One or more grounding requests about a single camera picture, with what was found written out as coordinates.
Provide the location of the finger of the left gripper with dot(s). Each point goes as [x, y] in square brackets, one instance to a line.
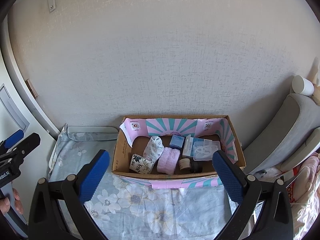
[12, 140]
[22, 148]

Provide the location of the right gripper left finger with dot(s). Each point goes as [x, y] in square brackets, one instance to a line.
[78, 189]

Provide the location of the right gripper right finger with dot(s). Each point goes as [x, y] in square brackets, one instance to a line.
[241, 190]

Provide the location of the black cosmetic jar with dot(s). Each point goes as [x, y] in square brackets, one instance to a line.
[196, 167]

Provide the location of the clear plastic floss box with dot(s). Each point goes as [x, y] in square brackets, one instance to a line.
[204, 150]

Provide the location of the white blue carton box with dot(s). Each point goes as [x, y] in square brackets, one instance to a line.
[188, 151]

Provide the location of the beige cosmetic jar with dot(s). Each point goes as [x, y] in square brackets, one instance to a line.
[184, 164]

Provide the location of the floral tissue pack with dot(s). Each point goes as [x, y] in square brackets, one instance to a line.
[140, 165]

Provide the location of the pink fluffy sock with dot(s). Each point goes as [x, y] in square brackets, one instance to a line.
[168, 161]

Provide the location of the small blue box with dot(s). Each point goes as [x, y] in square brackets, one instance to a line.
[176, 141]

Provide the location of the white flower-patterned sock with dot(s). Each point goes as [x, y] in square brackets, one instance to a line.
[153, 149]

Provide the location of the floral blue bedsheet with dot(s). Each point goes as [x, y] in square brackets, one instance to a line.
[124, 210]

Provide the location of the pink blanket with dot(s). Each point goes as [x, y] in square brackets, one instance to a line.
[305, 197]

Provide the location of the pink teal cardboard box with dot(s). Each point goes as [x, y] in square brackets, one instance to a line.
[136, 131]

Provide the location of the grey chair backrest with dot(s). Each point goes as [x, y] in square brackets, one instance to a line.
[288, 130]

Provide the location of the white paper cup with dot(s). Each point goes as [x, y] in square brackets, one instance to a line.
[302, 86]

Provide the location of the stuffed toy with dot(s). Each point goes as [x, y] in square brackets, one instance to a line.
[314, 78]

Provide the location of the small wooden wall block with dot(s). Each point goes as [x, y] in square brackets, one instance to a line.
[31, 88]

